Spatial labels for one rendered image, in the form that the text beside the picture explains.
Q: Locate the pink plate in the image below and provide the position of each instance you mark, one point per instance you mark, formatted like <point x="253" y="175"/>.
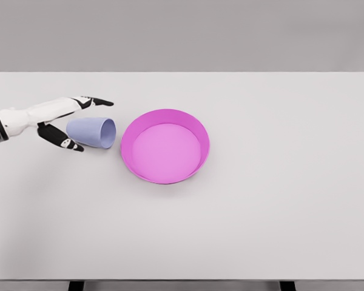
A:
<point x="165" y="151"/>

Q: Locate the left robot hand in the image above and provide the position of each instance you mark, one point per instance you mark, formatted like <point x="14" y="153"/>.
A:
<point x="51" y="109"/>

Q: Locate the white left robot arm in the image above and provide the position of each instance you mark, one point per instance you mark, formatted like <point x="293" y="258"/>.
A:
<point x="9" y="122"/>

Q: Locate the lavender cup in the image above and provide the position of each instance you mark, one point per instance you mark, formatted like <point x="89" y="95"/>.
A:
<point x="86" y="131"/>

